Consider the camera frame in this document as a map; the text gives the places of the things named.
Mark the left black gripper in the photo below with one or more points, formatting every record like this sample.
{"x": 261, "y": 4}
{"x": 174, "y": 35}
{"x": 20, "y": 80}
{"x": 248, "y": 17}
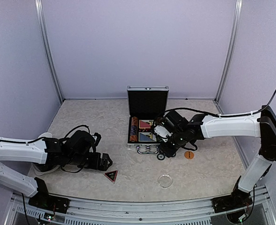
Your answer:
{"x": 95, "y": 164}

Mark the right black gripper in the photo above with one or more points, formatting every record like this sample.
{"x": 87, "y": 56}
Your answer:
{"x": 168, "y": 152}

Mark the single green poker chip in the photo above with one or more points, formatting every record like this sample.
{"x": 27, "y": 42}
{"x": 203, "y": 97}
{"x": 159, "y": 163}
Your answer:
{"x": 160, "y": 157}

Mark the blue playing card deck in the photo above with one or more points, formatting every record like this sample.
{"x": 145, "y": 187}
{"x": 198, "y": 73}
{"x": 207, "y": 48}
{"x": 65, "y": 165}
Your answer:
{"x": 146, "y": 137}

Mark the red playing card deck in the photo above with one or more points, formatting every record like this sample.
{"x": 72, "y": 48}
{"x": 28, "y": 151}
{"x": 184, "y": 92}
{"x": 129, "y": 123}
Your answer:
{"x": 145, "y": 124}

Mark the aluminium poker case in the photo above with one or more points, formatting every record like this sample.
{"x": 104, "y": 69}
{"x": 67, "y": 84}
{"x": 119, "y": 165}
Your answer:
{"x": 145, "y": 103}

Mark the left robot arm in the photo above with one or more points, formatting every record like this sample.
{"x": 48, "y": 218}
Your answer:
{"x": 77, "y": 147}

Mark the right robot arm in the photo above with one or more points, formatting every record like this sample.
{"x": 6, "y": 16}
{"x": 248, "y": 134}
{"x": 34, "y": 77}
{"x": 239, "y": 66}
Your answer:
{"x": 176, "y": 131}

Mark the red triangular dealer button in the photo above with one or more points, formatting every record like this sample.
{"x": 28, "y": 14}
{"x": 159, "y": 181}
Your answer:
{"x": 111, "y": 175}

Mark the orange big blind button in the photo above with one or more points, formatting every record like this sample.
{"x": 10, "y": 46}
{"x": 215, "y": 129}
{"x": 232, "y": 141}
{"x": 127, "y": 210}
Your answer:
{"x": 189, "y": 155}

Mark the right chip row in case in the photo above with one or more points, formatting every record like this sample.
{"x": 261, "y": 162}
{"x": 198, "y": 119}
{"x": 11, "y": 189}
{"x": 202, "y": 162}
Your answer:
{"x": 158, "y": 120}

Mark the chip row in case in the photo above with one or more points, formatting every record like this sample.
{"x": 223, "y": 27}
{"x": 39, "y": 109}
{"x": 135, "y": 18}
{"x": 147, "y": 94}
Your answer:
{"x": 134, "y": 130}
{"x": 158, "y": 120}

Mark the clear round dealer puck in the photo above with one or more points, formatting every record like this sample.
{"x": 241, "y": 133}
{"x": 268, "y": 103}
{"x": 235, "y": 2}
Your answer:
{"x": 165, "y": 181}

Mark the left chip row in case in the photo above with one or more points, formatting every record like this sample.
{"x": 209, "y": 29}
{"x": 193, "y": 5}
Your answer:
{"x": 134, "y": 130}

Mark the clear round tray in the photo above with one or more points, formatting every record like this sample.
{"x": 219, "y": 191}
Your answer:
{"x": 40, "y": 170}

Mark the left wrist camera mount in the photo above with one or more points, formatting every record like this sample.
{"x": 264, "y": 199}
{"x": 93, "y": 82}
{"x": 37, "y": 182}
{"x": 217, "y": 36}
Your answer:
{"x": 97, "y": 138}

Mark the front aluminium frame rail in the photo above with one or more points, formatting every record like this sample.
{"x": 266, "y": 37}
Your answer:
{"x": 200, "y": 211}

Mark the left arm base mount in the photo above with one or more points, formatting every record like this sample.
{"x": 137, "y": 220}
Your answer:
{"x": 43, "y": 200}

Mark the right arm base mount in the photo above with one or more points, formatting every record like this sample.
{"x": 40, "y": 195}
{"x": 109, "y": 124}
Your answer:
{"x": 236, "y": 199}

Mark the right rear aluminium post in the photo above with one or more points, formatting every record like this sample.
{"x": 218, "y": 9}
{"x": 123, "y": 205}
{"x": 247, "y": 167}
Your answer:
{"x": 230, "y": 51}

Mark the aluminium post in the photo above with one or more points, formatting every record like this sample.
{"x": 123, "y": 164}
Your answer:
{"x": 46, "y": 45}
{"x": 230, "y": 51}

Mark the left rear aluminium post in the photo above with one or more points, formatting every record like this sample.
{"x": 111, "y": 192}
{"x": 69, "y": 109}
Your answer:
{"x": 46, "y": 45}

